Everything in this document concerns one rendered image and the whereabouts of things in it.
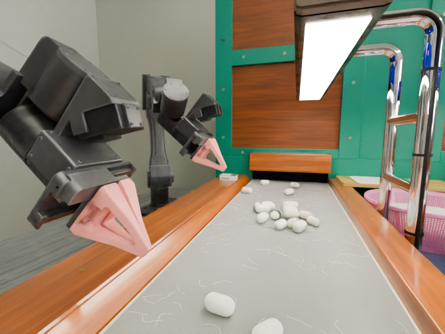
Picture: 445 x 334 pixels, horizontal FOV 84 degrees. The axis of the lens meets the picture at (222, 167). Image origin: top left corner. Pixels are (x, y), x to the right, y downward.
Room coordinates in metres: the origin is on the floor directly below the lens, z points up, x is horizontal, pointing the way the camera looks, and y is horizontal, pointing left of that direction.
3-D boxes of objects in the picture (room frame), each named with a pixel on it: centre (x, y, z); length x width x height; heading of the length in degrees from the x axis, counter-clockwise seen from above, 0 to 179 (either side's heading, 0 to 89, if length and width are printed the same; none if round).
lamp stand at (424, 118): (0.49, -0.26, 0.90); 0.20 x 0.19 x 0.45; 163
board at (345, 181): (0.81, -0.57, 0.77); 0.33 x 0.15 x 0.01; 73
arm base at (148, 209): (0.87, 0.23, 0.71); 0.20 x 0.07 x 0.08; 158
